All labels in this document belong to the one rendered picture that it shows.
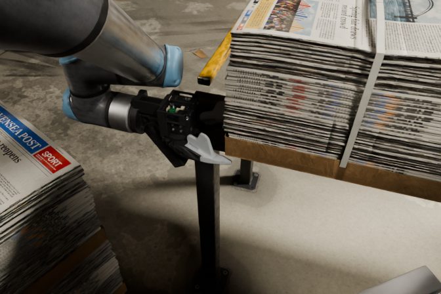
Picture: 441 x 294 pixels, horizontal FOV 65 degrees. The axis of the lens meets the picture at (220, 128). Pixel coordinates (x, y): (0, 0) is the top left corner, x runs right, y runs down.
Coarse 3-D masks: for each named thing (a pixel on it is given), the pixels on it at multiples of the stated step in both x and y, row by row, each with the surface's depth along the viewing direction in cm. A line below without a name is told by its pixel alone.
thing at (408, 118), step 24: (408, 0) 53; (432, 0) 53; (408, 24) 46; (432, 24) 46; (408, 48) 41; (432, 48) 41; (408, 72) 41; (432, 72) 40; (408, 96) 43; (432, 96) 42; (384, 120) 46; (408, 120) 44; (432, 120) 44; (384, 144) 48; (408, 144) 46; (432, 144) 45; (384, 168) 51; (408, 168) 49; (432, 168) 48
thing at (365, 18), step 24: (360, 0) 53; (384, 0) 53; (360, 24) 46; (360, 48) 41; (360, 72) 43; (384, 72) 42; (360, 96) 45; (384, 96) 44; (336, 120) 48; (336, 144) 50; (360, 144) 49
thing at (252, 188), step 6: (234, 174) 163; (252, 174) 163; (258, 174) 163; (234, 180) 160; (252, 180) 160; (258, 180) 160; (234, 186) 157; (240, 186) 157; (246, 186) 157; (252, 186) 157; (258, 186) 157; (252, 192) 155
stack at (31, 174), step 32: (0, 128) 61; (32, 128) 61; (0, 160) 55; (32, 160) 55; (64, 160) 55; (0, 192) 50; (32, 192) 50; (64, 192) 55; (0, 224) 48; (32, 224) 53; (64, 224) 58; (96, 224) 64; (0, 256) 51; (32, 256) 55; (64, 256) 61; (96, 256) 68; (0, 288) 53; (64, 288) 65; (96, 288) 73
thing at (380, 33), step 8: (376, 0) 49; (376, 8) 48; (384, 16) 45; (384, 24) 44; (376, 32) 43; (384, 32) 42; (376, 40) 42; (384, 40) 41; (376, 48) 41; (384, 48) 40
